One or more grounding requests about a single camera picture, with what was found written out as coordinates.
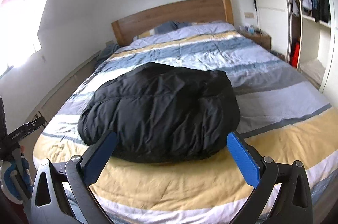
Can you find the wooden nightstand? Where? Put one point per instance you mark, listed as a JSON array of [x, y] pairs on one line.
[[261, 39]]

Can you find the black puffer coat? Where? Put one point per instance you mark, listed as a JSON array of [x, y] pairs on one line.
[[162, 113]]

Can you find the items on nightstand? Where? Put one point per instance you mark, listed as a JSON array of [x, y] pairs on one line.
[[249, 29]]

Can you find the striped duvet on bed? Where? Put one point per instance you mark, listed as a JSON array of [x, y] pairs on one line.
[[282, 115]]

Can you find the red item in wardrobe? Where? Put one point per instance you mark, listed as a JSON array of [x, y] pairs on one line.
[[294, 54]]

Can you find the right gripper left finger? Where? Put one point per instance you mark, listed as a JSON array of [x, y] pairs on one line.
[[49, 203]]

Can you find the left hand blue white glove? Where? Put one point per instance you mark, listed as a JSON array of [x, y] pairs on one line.
[[16, 182]]

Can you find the wooden headboard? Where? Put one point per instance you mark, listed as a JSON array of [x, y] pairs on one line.
[[200, 11]]

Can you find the dark cloth beside bed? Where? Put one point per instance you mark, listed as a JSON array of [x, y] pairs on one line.
[[106, 53]]

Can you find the blue grey pillow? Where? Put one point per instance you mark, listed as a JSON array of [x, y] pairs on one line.
[[164, 28]]

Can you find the wall radiator cover panels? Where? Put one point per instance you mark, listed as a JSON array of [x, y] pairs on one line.
[[55, 99]]

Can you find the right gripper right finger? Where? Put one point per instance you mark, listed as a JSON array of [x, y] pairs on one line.
[[293, 203]]

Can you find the bright window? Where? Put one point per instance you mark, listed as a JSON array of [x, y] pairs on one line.
[[19, 33]]

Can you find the white wardrobe with shelves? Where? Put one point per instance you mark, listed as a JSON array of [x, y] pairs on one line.
[[304, 34]]

